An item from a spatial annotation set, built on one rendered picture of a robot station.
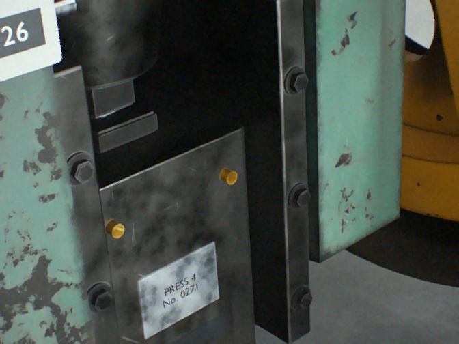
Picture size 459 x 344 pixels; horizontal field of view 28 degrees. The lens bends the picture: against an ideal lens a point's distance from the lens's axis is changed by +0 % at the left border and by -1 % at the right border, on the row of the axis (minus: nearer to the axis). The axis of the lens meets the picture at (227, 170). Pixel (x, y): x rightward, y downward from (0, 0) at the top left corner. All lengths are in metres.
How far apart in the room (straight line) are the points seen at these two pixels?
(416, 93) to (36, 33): 0.57
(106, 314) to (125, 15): 0.19
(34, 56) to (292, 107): 0.25
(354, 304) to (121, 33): 1.93
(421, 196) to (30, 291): 0.50
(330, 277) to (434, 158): 1.69
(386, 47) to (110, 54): 0.20
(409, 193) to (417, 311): 1.53
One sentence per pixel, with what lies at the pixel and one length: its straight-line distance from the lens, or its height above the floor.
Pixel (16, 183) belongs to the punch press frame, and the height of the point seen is 1.22.
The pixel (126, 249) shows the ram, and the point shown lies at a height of 1.12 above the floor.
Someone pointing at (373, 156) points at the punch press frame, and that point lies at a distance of 0.71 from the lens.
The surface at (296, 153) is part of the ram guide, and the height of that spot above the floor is 1.15.
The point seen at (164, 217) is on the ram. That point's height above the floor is 1.13.
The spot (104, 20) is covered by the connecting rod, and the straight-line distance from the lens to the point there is 0.60.
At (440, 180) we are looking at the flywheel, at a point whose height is 1.02.
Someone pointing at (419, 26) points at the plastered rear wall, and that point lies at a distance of 2.94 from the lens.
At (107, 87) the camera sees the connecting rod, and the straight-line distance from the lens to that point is 0.65.
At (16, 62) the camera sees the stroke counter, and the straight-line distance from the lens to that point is 0.44.
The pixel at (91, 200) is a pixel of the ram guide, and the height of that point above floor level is 1.19.
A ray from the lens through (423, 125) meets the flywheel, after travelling 0.95.
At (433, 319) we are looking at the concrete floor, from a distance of 2.44.
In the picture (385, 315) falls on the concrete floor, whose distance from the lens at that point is 2.45.
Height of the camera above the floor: 1.45
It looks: 27 degrees down
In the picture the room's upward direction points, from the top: 4 degrees counter-clockwise
